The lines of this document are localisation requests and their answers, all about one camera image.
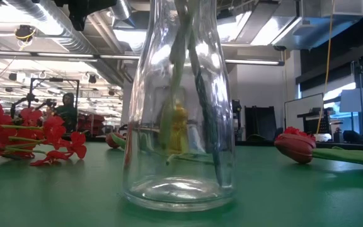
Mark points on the dark red tulip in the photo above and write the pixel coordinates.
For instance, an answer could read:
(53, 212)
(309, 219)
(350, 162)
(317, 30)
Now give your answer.
(295, 148)

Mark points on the green table mat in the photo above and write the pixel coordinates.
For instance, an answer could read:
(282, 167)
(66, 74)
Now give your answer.
(295, 195)

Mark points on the long ceiling tube light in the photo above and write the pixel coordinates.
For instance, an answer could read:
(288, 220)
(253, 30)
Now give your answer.
(65, 55)

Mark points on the blue flower bunch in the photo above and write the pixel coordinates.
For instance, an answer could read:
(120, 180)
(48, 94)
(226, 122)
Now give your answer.
(205, 104)

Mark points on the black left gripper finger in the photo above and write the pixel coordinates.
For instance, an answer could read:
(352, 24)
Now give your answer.
(78, 19)

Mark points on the yellow glass vase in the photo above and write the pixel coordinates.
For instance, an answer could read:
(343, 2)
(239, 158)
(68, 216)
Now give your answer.
(179, 126)

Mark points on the red background shelf unit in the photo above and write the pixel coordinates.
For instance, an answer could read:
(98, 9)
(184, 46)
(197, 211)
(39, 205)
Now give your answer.
(91, 121)

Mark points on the red broad-petal blossom spray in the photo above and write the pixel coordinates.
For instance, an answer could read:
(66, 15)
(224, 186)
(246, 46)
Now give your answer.
(54, 129)

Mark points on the black background panel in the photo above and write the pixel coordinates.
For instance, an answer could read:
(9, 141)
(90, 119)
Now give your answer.
(260, 123)

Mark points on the white round container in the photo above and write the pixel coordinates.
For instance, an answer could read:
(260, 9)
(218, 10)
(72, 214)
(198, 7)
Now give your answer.
(322, 137)

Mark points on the white sign board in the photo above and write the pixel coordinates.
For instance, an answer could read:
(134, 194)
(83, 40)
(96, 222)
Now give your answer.
(356, 99)

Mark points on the whiteboard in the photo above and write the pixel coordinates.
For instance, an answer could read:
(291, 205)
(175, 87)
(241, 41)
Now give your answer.
(302, 107)

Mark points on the red carnation bunch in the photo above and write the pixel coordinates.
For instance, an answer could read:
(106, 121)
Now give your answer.
(295, 130)

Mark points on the silver round ventilation duct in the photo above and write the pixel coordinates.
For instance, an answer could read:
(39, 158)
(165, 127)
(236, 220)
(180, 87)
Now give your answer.
(58, 28)

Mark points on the person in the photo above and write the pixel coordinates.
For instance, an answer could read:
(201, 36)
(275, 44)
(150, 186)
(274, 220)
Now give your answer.
(66, 113)

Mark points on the clear glass vase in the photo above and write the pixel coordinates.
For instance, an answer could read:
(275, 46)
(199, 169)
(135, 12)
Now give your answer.
(143, 176)

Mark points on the black background stand pole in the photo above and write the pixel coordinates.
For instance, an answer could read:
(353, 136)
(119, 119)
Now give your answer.
(359, 67)

